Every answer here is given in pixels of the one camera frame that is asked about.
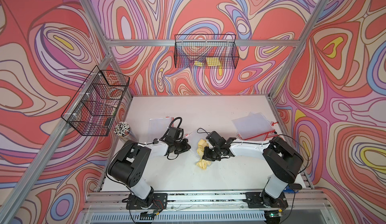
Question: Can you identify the yellow microfiber cloth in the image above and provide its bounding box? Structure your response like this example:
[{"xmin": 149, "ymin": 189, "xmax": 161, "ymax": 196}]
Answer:
[{"xmin": 196, "ymin": 139, "xmax": 211, "ymax": 170}]

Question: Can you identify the clear mesh document bag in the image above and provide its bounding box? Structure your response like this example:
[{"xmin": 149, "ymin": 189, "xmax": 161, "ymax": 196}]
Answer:
[
  {"xmin": 148, "ymin": 117, "xmax": 174, "ymax": 142},
  {"xmin": 232, "ymin": 112, "xmax": 276, "ymax": 141},
  {"xmin": 185, "ymin": 131, "xmax": 208, "ymax": 160}
]

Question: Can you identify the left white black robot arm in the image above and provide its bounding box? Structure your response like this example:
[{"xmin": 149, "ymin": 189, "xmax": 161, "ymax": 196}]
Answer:
[{"xmin": 107, "ymin": 127, "xmax": 191, "ymax": 200}]

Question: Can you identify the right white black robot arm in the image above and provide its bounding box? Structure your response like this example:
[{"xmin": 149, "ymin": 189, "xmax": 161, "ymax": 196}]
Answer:
[{"xmin": 203, "ymin": 131, "xmax": 304, "ymax": 199}]

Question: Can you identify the small yellow sticky note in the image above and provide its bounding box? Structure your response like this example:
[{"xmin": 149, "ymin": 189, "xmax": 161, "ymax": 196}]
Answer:
[{"xmin": 194, "ymin": 61, "xmax": 204, "ymax": 67}]

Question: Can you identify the yellow sticky note pad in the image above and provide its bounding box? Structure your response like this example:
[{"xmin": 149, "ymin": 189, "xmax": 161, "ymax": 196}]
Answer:
[{"xmin": 206, "ymin": 57, "xmax": 222, "ymax": 67}]

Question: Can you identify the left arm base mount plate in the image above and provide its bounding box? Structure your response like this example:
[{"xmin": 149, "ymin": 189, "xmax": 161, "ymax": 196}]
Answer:
[{"xmin": 122, "ymin": 193, "xmax": 168, "ymax": 210}]

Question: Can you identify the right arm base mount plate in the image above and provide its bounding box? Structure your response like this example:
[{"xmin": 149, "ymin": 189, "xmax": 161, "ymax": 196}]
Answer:
[{"xmin": 243, "ymin": 192, "xmax": 288, "ymax": 210}]

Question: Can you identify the blue black handled tool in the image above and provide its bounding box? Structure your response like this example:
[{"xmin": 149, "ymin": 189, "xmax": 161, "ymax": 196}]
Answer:
[{"xmin": 285, "ymin": 183, "xmax": 303, "ymax": 193}]

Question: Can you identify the black wire basket left wall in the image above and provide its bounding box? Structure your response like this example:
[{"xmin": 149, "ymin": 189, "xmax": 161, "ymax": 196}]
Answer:
[{"xmin": 61, "ymin": 66, "xmax": 130, "ymax": 136}]

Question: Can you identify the black wire basket wall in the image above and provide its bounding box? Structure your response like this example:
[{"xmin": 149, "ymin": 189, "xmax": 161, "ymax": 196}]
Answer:
[
  {"xmin": 61, "ymin": 66, "xmax": 130, "ymax": 136},
  {"xmin": 174, "ymin": 33, "xmax": 240, "ymax": 69}
]

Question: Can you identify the black wire basket back wall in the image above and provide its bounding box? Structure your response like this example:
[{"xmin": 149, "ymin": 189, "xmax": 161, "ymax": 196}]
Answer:
[{"xmin": 174, "ymin": 33, "xmax": 240, "ymax": 69}]

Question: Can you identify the aluminium front rail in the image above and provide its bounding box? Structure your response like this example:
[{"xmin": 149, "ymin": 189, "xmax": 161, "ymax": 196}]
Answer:
[{"xmin": 83, "ymin": 189, "xmax": 330, "ymax": 212}]

